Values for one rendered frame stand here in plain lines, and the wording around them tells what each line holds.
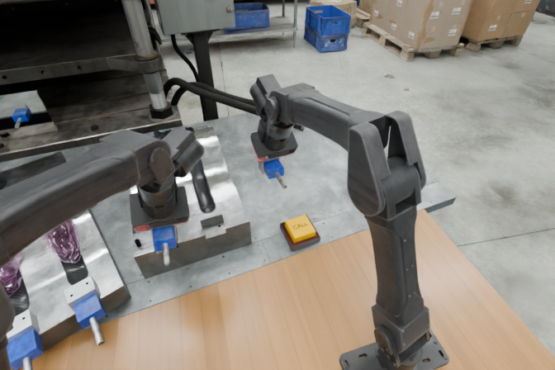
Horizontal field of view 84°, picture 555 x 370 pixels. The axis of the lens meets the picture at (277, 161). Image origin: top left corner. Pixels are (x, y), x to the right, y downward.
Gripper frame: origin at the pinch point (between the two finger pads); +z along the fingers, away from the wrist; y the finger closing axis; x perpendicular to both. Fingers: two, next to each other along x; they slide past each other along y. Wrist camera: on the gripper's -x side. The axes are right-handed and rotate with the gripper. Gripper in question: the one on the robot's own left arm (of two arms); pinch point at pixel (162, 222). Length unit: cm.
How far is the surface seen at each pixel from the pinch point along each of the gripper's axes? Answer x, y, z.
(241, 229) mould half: 3.5, -17.2, 4.2
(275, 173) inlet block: -7.7, -28.1, -0.7
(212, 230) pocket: 1.6, -10.8, 6.6
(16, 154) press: -55, 47, 46
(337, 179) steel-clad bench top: -8, -53, 11
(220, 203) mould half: -4.6, -14.0, 5.6
